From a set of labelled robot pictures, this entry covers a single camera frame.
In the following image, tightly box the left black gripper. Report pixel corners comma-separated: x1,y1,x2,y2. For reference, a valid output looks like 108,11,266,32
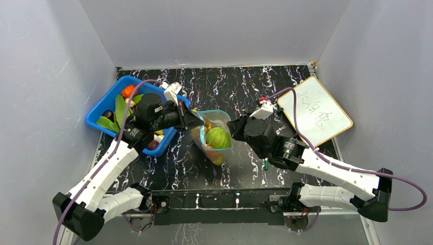
151,101,204,132

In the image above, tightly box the green cabbage toy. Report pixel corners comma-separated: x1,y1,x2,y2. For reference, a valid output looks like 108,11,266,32
205,127,232,149

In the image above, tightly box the clear zip top bag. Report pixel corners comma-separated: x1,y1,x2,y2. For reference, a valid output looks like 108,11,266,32
191,110,234,165

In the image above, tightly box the yellow banana toy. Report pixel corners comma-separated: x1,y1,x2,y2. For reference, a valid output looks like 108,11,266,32
211,155,224,166

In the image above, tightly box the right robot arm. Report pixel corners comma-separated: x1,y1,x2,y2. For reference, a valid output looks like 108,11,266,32
227,114,393,223

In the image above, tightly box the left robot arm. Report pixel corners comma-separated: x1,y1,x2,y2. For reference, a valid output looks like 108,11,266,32
52,93,204,244

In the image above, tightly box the green capped white marker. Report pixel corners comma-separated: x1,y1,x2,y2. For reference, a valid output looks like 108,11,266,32
264,158,269,170

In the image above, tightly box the white dry erase board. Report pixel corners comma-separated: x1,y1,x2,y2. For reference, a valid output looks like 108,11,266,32
277,76,353,147

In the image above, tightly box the blue plastic bin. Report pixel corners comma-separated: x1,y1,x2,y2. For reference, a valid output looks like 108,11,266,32
85,76,177,157

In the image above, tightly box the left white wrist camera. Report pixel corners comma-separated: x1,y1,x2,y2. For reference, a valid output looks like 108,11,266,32
160,82,182,106

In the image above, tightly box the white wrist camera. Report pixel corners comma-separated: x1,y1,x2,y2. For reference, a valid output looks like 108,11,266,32
160,82,182,106
249,97,275,120

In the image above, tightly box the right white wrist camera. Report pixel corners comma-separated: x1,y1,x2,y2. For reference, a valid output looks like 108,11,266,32
249,97,275,120

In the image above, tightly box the aluminium frame rail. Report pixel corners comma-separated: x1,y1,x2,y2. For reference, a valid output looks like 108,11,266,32
59,191,381,245

